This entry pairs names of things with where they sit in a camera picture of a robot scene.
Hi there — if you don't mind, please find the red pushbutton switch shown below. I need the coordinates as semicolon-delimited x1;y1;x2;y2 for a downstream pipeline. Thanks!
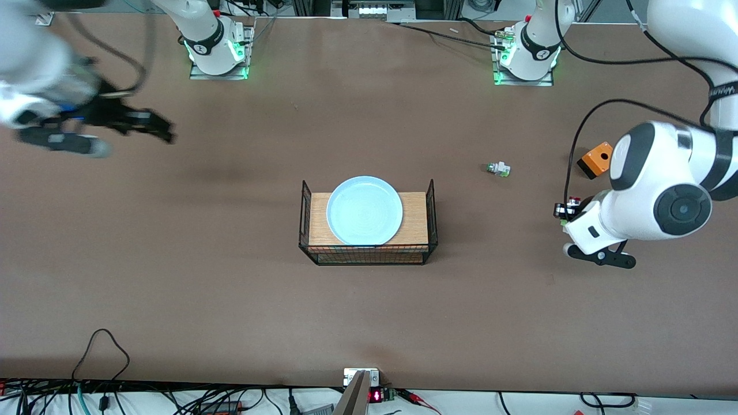
556;196;583;227

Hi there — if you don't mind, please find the light blue plate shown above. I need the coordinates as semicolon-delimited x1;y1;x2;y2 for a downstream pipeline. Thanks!
326;176;404;246

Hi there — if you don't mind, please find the wooden board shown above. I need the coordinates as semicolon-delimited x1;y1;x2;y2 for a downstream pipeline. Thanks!
308;192;430;247

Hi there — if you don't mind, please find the red probe lead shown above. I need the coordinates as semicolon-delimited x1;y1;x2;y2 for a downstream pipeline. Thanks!
397;389;442;415

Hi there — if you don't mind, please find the grey metal bar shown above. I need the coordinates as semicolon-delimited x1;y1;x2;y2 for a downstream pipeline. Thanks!
333;371;371;415

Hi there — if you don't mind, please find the black power adapter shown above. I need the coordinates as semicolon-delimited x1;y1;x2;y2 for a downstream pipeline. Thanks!
199;400;243;415

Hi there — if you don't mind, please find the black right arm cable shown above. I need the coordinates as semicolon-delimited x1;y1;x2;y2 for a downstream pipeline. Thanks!
63;6;157;100

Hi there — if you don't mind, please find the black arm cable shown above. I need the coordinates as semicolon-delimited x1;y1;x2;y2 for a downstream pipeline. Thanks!
63;6;157;100
562;0;728;205

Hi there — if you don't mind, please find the orange button enclosure box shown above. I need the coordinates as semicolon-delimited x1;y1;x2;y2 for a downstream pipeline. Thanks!
577;141;615;180

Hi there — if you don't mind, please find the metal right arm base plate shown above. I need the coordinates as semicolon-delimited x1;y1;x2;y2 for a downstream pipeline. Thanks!
189;17;255;80

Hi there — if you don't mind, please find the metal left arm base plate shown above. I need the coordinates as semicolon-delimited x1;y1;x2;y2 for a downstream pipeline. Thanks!
493;26;555;87

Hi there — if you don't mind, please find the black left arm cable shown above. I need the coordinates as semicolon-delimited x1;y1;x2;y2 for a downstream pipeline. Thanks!
562;0;728;205

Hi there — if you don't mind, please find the wire rack with wooden top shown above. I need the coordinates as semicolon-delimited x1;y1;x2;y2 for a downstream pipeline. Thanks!
299;179;439;267

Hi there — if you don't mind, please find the black cable loop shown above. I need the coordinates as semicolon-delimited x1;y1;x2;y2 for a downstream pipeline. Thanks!
579;391;638;409

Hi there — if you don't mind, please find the short black table cable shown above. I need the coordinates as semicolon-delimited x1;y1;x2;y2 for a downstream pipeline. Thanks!
458;17;502;36

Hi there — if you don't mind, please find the looped black cable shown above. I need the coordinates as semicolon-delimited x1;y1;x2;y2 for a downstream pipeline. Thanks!
71;328;131;384

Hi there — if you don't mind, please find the long black table cable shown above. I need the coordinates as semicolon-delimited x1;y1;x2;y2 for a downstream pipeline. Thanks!
392;22;511;50

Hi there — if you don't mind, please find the aluminium frame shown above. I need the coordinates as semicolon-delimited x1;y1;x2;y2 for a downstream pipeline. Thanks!
331;0;417;23

